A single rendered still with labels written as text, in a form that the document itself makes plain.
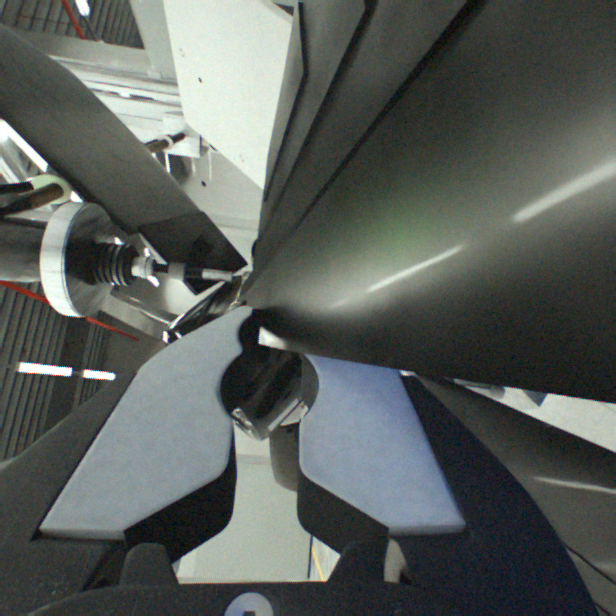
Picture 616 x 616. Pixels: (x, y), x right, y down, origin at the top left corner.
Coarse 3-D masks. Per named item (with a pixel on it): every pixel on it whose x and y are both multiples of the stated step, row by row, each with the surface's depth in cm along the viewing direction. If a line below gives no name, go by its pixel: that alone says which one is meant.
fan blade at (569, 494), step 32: (448, 384) 25; (480, 416) 24; (512, 416) 23; (512, 448) 22; (544, 448) 21; (576, 448) 21; (544, 480) 21; (576, 480) 20; (608, 480) 20; (544, 512) 21; (576, 512) 20; (608, 512) 20; (576, 544) 21; (608, 544) 20; (608, 576) 20; (608, 608) 20
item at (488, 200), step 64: (320, 0) 8; (384, 0) 5; (448, 0) 4; (512, 0) 4; (576, 0) 3; (320, 64) 8; (384, 64) 5; (448, 64) 4; (512, 64) 4; (576, 64) 3; (320, 128) 8; (384, 128) 6; (448, 128) 4; (512, 128) 4; (576, 128) 3; (320, 192) 8; (384, 192) 6; (448, 192) 5; (512, 192) 4; (576, 192) 3; (256, 256) 16; (320, 256) 8; (384, 256) 6; (448, 256) 5; (512, 256) 4; (576, 256) 3; (320, 320) 8; (384, 320) 6; (448, 320) 5; (512, 320) 4; (576, 320) 3; (512, 384) 4; (576, 384) 4
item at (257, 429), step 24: (216, 288) 31; (192, 312) 29; (216, 312) 28; (168, 336) 28; (264, 360) 27; (288, 360) 27; (264, 384) 27; (288, 384) 28; (240, 408) 26; (264, 408) 27; (264, 432) 28
